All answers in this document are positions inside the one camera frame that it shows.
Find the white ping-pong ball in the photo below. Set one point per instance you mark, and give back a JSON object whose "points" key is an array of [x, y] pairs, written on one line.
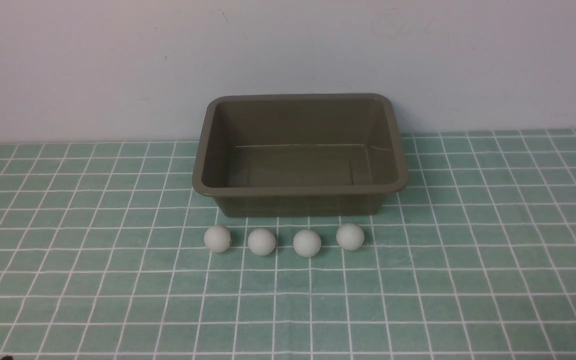
{"points": [[350, 236], [217, 238], [261, 241], [307, 243]]}

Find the olive green plastic bin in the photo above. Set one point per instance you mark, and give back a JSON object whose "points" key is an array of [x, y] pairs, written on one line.
{"points": [[300, 155]]}

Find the green checkered table cloth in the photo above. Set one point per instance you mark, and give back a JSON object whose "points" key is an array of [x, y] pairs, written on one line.
{"points": [[102, 257]]}

